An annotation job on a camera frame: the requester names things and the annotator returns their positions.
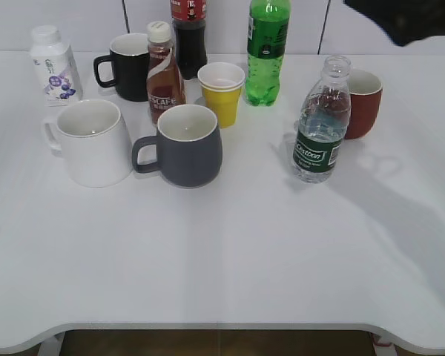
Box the clear water bottle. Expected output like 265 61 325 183
292 55 352 183

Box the white mug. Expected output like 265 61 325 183
42 99 133 188

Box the grey mug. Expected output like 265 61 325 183
131 104 223 188

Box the black mug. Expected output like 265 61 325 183
93 33 150 102

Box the yellow paper cup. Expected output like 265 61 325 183
197 62 245 128

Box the brown Nescafe coffee bottle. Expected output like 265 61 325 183
146 21 186 125

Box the green soda bottle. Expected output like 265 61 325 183
245 0 291 106

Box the dark cola bottle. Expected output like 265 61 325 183
170 0 207 80

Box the red cup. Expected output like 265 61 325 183
344 69 383 139

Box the white yogurt drink bottle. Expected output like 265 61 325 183
30 25 83 107

